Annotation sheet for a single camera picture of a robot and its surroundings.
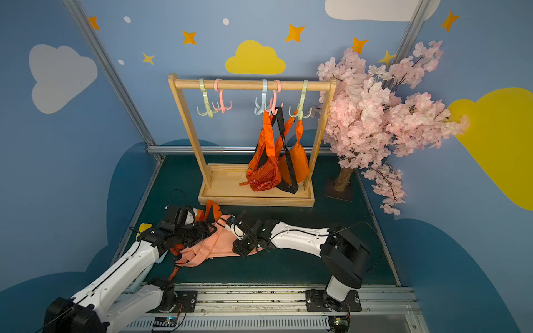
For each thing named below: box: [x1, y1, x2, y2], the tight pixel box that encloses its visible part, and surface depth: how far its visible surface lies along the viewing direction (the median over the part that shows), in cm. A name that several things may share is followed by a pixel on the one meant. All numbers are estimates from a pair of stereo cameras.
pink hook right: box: [265, 79, 284, 116], surface depth 71 cm
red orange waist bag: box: [238, 110, 282, 192], surface depth 87 cm
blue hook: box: [254, 79, 268, 116], surface depth 70 cm
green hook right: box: [288, 79, 313, 121], surface depth 70 cm
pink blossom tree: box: [311, 40, 470, 216], surface depth 70 cm
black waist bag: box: [270, 106, 299, 195], surface depth 88 cm
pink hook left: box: [211, 78, 232, 114], surface depth 71 cm
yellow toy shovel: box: [136, 223, 152, 238], surface depth 93 cm
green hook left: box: [196, 77, 218, 118], surface depth 71 cm
